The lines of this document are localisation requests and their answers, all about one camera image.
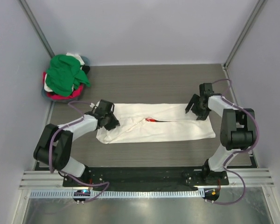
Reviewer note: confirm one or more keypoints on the grey laundry basket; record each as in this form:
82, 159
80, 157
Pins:
65, 79

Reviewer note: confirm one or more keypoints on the slotted cable duct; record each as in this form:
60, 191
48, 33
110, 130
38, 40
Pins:
83, 193

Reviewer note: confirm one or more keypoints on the pink t-shirt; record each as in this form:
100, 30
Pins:
58, 98

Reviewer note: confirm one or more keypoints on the white Coca-Cola t-shirt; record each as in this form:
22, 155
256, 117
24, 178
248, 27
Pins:
155, 123

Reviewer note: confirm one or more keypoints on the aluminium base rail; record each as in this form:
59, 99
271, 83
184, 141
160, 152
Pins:
253, 177

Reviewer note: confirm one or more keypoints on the left aluminium frame post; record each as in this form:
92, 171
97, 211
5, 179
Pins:
37, 29

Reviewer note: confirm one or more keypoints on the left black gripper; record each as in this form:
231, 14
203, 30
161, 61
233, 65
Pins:
114, 122

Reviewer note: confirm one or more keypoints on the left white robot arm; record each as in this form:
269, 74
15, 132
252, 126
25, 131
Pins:
55, 143

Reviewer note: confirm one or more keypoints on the green t-shirt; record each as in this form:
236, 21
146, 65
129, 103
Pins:
65, 74

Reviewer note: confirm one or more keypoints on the aluminium frame post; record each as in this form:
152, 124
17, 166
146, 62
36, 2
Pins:
247, 27
37, 29

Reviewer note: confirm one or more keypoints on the right aluminium frame post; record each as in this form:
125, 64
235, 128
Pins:
247, 27

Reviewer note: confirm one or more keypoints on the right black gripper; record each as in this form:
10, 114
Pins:
202, 115

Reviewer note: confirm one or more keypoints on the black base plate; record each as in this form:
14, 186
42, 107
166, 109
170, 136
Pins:
156, 179

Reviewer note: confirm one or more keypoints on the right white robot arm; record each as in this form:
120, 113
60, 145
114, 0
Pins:
238, 132

